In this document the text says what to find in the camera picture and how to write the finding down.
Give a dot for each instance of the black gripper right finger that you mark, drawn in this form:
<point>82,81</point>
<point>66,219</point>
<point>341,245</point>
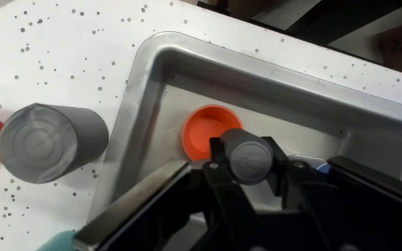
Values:
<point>304,195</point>

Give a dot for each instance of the white speckled toy kitchen counter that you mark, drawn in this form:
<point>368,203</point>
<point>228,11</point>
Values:
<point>48,46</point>

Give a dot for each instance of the teal plastic cup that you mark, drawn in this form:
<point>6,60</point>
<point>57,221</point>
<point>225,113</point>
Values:
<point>59,242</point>

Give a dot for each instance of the small grey cylinder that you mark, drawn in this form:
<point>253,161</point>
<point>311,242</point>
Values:
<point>251,160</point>

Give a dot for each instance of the orange plastic cup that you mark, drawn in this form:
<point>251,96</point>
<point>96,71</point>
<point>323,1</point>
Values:
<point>202,129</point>

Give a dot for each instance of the silver toy sink basin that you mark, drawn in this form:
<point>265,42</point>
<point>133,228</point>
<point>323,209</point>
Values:
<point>258,92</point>

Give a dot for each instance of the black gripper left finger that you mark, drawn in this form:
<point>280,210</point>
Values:
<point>216,195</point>

